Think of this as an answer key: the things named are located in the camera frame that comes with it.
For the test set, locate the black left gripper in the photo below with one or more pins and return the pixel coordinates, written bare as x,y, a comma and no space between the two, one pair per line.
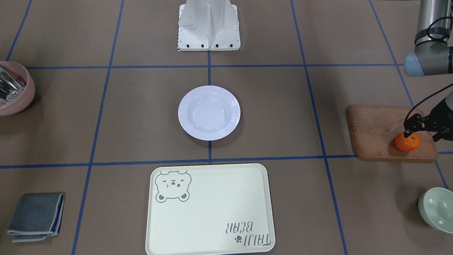
440,119

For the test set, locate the orange fruit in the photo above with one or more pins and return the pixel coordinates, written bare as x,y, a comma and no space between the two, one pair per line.
407,144

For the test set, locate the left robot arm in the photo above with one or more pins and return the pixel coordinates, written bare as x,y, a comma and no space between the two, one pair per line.
432,56

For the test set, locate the cream bear tray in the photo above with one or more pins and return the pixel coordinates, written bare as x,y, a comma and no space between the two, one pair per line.
210,210

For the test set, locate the wooden cutting board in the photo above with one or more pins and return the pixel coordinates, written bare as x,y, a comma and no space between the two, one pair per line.
372,131

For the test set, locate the green bowl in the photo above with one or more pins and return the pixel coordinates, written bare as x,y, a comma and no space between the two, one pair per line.
436,208

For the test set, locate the white plate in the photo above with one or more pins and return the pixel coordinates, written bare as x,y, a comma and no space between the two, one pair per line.
209,113

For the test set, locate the grey folded cloth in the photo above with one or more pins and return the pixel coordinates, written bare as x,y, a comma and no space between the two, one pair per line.
37,217

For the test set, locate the pink bowl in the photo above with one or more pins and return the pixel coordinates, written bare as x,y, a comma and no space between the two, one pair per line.
24,99

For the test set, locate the metal scoop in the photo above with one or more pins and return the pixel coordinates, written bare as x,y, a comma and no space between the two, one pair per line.
10,87

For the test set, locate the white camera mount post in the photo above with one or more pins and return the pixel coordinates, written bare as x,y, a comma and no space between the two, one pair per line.
208,25

